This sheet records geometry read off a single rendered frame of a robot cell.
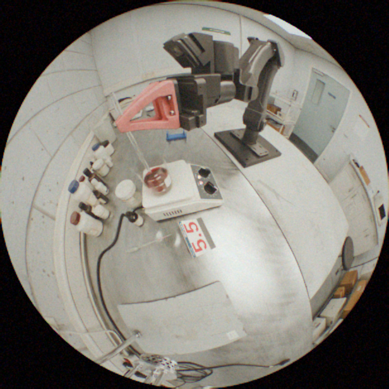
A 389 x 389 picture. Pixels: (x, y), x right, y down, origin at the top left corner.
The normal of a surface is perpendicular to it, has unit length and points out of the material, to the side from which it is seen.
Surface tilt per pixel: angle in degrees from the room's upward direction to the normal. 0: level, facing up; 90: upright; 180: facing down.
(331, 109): 90
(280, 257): 0
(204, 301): 0
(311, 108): 90
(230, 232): 0
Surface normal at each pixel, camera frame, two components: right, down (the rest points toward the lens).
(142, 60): 0.38, 0.79
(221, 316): -0.05, -0.50
